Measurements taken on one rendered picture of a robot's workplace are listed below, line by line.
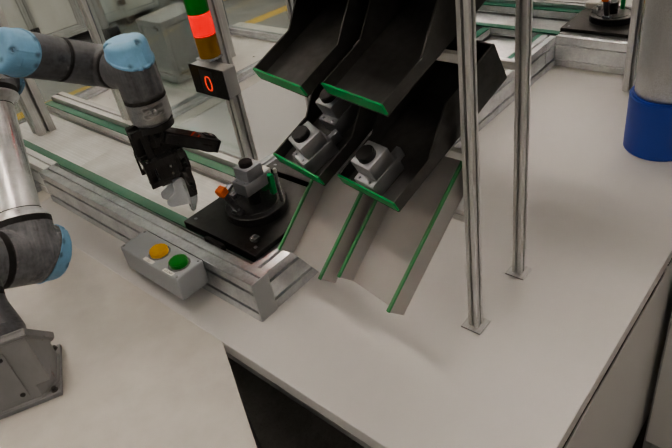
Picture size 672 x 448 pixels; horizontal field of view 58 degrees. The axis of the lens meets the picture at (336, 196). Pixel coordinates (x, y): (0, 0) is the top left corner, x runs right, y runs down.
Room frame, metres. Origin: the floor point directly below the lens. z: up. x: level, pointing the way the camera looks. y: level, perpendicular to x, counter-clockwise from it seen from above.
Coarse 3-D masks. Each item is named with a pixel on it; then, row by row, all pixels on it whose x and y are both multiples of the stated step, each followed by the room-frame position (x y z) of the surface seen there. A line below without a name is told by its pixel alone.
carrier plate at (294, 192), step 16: (288, 192) 1.19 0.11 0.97; (208, 208) 1.18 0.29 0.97; (224, 208) 1.17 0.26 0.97; (288, 208) 1.12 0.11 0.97; (192, 224) 1.13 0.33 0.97; (208, 224) 1.12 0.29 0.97; (224, 224) 1.10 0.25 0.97; (272, 224) 1.07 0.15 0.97; (288, 224) 1.06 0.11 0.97; (224, 240) 1.05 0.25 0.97; (240, 240) 1.04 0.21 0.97; (272, 240) 1.02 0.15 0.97; (256, 256) 0.98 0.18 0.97
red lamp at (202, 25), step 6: (192, 18) 1.34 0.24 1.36; (198, 18) 1.34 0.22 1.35; (204, 18) 1.34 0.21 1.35; (210, 18) 1.35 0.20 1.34; (192, 24) 1.34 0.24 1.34; (198, 24) 1.34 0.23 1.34; (204, 24) 1.34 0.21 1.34; (210, 24) 1.35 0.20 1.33; (192, 30) 1.35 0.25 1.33; (198, 30) 1.34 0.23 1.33; (204, 30) 1.34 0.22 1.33; (210, 30) 1.35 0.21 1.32; (198, 36) 1.34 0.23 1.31; (204, 36) 1.34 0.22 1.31
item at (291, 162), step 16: (320, 112) 1.01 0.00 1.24; (368, 112) 0.91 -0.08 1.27; (320, 128) 0.97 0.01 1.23; (352, 128) 0.93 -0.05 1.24; (368, 128) 0.90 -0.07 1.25; (288, 144) 0.96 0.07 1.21; (336, 144) 0.91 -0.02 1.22; (352, 144) 0.88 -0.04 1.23; (288, 160) 0.91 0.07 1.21; (336, 160) 0.86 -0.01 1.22; (320, 176) 0.84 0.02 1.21
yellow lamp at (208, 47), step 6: (210, 36) 1.34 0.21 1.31; (216, 36) 1.36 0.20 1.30; (198, 42) 1.34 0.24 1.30; (204, 42) 1.34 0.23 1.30; (210, 42) 1.34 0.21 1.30; (216, 42) 1.35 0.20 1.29; (198, 48) 1.35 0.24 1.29; (204, 48) 1.34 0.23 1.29; (210, 48) 1.34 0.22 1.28; (216, 48) 1.35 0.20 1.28; (204, 54) 1.34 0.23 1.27; (210, 54) 1.34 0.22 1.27; (216, 54) 1.34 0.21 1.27
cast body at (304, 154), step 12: (300, 132) 0.89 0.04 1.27; (312, 132) 0.89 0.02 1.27; (336, 132) 0.91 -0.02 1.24; (300, 144) 0.87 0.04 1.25; (312, 144) 0.87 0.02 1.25; (324, 144) 0.88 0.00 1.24; (300, 156) 0.89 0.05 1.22; (312, 156) 0.88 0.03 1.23; (324, 156) 0.88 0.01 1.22; (312, 168) 0.88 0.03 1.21
